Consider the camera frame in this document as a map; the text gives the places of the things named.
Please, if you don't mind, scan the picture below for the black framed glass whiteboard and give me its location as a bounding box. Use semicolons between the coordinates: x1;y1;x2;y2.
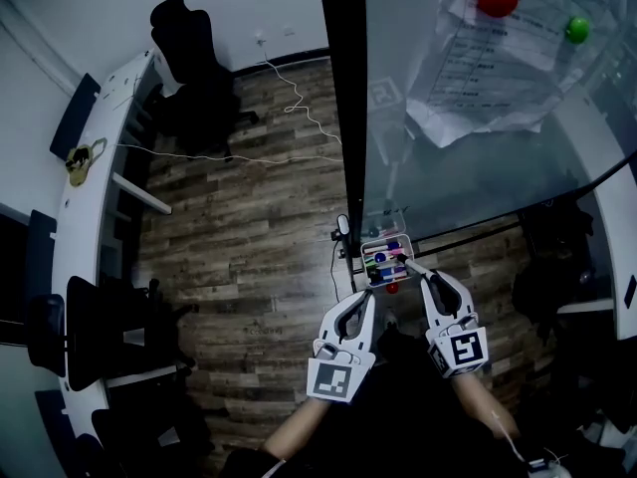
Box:
317;0;637;278

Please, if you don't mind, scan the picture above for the white plastic bag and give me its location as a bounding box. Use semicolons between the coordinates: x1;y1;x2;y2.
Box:
579;410;637;450

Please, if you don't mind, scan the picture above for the white pocket device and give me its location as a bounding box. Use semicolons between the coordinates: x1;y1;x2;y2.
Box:
525;458;573;478

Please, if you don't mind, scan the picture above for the clear box of colourful markers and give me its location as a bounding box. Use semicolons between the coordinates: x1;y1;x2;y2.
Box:
363;239;410;286

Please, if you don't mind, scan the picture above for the white marker with black cap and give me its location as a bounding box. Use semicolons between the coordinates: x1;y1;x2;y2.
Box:
394;251;433;279

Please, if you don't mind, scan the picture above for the person's left forearm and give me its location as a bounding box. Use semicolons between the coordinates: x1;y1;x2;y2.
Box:
262;396;339;462

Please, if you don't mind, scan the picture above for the person's right forearm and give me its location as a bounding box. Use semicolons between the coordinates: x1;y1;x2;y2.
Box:
450;373;522;442

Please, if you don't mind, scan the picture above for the black cable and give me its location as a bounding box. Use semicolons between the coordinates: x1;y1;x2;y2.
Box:
330;240;357;302

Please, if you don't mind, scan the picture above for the person's dark shirt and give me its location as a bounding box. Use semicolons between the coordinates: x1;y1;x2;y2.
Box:
218;326;548;478

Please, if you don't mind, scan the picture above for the yellow fabric bag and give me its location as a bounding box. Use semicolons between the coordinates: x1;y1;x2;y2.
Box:
65;136;109;187

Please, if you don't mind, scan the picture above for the green round magnet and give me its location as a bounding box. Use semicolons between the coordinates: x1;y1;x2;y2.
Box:
565;16;591;45

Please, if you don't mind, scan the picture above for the grey framed window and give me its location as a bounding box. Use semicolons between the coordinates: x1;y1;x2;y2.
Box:
0;211;31;348

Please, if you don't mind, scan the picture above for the thin white wire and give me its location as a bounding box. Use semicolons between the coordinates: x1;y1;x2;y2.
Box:
490;410;568;465

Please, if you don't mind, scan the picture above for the black office chair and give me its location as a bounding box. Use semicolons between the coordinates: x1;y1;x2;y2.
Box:
148;0;260;161
66;275;200;392
74;405;215;478

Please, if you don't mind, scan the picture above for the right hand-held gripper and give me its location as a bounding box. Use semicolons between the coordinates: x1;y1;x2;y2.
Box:
419;269;490;379

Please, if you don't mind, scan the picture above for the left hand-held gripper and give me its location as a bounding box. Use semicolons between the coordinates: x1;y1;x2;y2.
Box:
306;289;378;406

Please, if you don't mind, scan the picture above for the white floor cable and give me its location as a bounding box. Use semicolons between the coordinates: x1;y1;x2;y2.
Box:
114;41;345;165

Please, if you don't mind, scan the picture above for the crumpled white paper sheet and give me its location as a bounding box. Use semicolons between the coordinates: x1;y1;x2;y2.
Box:
405;0;623;148

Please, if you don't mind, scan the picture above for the white plastic pen tray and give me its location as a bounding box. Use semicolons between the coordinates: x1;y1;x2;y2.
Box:
359;233;415;289

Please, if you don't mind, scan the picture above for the long white desk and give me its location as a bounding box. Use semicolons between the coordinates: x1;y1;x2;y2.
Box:
52;50;173;447

